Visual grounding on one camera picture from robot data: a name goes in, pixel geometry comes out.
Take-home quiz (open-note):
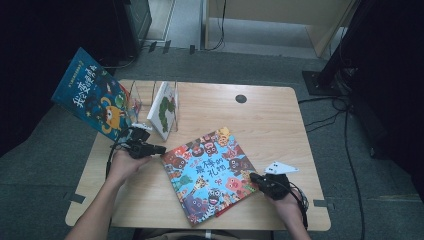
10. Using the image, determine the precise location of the clear acrylic book rack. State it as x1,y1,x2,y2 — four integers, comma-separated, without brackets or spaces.
124,79,181,133

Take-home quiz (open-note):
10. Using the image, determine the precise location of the dark cabinet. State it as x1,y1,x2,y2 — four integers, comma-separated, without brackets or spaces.
113,0,153,59

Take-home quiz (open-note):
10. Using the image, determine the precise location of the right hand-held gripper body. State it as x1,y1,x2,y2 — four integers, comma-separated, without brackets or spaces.
261,161,300,201

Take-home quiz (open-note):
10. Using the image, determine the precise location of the person's clothing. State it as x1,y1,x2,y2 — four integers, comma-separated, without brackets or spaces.
133,228,274,240

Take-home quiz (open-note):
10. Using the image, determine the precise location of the light wooden cabinet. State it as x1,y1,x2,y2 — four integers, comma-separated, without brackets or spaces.
203,0,363,58

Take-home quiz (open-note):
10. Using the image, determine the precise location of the light blue monster picture book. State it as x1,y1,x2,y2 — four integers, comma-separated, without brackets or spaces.
161,126,259,227

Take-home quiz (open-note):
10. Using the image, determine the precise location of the dark blue picture book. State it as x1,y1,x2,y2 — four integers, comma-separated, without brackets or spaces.
50,46,134,143

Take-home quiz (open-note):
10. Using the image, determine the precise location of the black stand base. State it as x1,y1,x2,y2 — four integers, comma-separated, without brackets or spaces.
302,68,354,98

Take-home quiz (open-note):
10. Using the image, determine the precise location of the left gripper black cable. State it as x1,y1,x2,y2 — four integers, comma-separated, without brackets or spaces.
105,141,131,178

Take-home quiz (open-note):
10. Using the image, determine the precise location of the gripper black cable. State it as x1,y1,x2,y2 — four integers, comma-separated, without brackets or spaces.
288,181,310,231
105,141,131,178

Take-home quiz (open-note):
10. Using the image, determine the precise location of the dark curtain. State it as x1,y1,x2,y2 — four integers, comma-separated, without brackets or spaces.
0,0,118,158
346,0,424,201

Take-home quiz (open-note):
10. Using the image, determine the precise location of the black hanging cable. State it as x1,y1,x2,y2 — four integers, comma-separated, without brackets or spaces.
204,0,228,52

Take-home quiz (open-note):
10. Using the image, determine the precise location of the person's right hand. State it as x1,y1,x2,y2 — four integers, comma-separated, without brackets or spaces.
266,191,306,223

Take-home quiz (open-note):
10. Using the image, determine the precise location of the white caterpillar picture book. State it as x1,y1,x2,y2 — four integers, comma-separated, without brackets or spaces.
146,81,179,142

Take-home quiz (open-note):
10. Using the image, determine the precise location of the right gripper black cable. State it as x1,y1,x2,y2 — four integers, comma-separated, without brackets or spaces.
288,181,310,231

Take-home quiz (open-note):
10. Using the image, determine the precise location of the person's left hand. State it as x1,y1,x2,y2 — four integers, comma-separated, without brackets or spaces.
106,149,152,188

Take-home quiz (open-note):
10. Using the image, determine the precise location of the black floor cable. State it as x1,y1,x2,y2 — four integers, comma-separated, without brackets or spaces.
304,111,348,133
342,109,366,240
103,54,138,70
297,95,349,113

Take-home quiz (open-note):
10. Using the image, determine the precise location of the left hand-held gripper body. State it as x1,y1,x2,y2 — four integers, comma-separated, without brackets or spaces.
119,122,153,160

